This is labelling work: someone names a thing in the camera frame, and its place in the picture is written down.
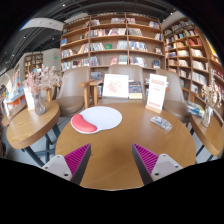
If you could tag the large wooden bookshelf centre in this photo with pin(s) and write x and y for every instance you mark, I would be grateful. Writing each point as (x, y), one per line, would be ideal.
(100, 40)

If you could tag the white mouse pad red wrist rest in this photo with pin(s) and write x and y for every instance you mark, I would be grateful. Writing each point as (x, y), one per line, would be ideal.
(96, 119)

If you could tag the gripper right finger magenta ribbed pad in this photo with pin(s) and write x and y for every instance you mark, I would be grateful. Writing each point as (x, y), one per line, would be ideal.
(152, 166)

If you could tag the middle beige leather armchair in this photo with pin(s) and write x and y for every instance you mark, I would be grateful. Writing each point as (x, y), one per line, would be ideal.
(135, 73)

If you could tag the right wooden side table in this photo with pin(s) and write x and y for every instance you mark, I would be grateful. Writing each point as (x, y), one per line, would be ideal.
(212, 137)

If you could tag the small white card on table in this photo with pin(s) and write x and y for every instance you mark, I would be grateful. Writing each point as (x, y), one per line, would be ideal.
(29, 98)

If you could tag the left beige leather armchair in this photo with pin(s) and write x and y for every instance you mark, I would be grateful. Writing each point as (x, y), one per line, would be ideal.
(74, 92)

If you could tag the white display card red drawing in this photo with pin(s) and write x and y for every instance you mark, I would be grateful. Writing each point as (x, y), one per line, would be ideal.
(116, 85)

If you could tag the beige leather armchair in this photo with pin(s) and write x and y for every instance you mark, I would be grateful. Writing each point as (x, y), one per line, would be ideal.
(74, 92)
(174, 101)
(135, 73)

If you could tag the glass vase with dried flowers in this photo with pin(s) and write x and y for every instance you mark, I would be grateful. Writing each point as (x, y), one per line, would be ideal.
(213, 98)

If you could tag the white sign on wooden stand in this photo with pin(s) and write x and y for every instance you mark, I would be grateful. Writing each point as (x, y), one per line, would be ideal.
(156, 93)

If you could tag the wooden bookshelf right side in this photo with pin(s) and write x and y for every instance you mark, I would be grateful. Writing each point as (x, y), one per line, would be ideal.
(191, 56)

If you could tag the right beige leather armchair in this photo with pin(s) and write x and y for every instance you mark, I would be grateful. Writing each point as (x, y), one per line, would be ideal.
(174, 101)

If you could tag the left round wooden side table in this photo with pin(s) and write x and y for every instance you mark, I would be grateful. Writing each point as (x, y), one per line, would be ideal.
(27, 128)

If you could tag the stack of books right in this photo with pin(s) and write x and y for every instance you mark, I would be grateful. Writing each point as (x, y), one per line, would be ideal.
(195, 109)

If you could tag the dark blue book on stand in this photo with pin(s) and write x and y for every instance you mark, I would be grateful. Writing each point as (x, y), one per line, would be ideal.
(135, 90)

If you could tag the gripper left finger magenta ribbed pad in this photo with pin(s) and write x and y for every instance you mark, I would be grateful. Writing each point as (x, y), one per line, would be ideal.
(72, 166)

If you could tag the glass vase with pink flowers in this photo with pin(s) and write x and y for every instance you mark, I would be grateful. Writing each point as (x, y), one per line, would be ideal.
(41, 79)

